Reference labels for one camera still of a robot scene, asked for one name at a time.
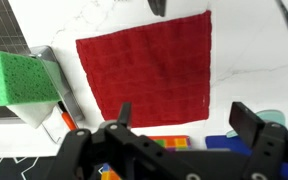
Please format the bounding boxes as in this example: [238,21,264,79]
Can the red knitted cloth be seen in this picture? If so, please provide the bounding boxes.
[75,9,213,129]

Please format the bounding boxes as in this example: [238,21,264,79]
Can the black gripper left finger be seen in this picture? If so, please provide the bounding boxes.
[47,101,185,180]

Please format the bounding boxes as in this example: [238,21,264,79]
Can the blue cutting board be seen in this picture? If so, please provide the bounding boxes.
[204,134,288,180]

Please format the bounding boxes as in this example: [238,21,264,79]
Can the orange handled brush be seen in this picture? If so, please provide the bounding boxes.
[56,101,78,132]

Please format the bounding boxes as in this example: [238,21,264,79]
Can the wire sink grid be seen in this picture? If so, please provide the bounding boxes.
[0,0,31,68]

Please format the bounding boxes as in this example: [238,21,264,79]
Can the white paper towel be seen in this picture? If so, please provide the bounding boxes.
[7,101,59,130]

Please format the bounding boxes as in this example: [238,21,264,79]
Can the metal sponge holder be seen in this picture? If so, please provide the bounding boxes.
[28,44,86,123]

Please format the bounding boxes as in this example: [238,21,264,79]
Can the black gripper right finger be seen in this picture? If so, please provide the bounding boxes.
[229,101,288,180]

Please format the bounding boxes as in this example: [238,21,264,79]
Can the green sponge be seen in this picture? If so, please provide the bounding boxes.
[0,50,62,108]

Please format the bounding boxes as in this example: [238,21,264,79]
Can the silver table knife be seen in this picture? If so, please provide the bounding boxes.
[157,0,168,18]

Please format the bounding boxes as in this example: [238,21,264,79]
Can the teal glass disc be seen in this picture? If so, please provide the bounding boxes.
[225,109,287,139]

